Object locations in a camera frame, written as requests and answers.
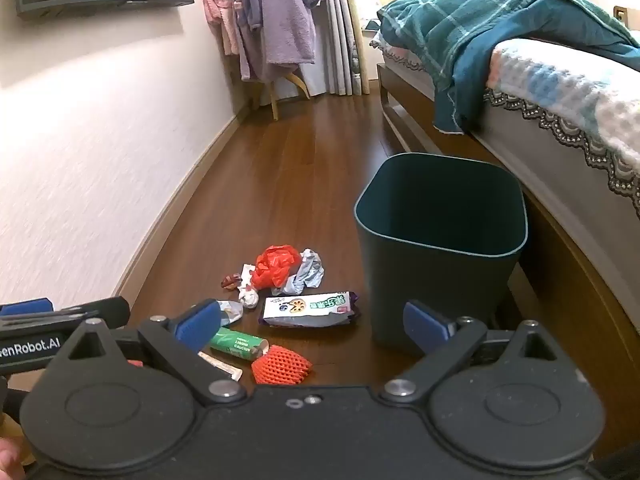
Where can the pink robe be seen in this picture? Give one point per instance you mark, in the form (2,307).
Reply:
(220,5)

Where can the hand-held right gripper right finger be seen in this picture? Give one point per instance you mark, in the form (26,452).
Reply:
(425,327)

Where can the white bedspread with lace trim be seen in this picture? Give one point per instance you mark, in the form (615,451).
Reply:
(575,90)

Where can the person's left hand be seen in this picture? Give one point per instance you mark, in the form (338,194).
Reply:
(9,460)

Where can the teal plaid blanket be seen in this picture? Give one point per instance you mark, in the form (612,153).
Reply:
(450,35)

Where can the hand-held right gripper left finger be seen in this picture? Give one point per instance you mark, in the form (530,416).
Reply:
(197,325)

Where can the white wrapper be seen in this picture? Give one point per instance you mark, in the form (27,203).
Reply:
(248,296)

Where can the red brown snack wrapper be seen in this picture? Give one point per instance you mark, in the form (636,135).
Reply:
(231,280)

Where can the red plastic bag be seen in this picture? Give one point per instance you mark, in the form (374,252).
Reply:
(272,265)

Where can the grey curtains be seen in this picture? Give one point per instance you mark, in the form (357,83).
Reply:
(340,35)

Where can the wooden coat stand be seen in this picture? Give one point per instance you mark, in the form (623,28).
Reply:
(274,102)

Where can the wooden bed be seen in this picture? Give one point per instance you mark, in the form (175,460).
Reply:
(550,185)

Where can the white paper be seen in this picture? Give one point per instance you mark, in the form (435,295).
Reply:
(233,311)

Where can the purple white snack packet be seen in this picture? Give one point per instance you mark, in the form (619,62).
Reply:
(305,307)

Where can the green tube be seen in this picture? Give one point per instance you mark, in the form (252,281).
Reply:
(235,342)

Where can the dark teal bin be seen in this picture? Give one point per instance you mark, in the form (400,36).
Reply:
(450,280)

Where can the white sachet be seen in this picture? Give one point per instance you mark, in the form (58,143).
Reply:
(225,367)

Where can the purple robe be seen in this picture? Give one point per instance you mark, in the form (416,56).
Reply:
(280,15)

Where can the grey plastic bag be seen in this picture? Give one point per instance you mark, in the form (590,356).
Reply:
(307,272)

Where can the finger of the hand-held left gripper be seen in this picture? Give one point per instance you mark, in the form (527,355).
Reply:
(100,312)
(25,306)

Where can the orange foam fruit net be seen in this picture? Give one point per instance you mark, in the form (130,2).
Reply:
(280,366)

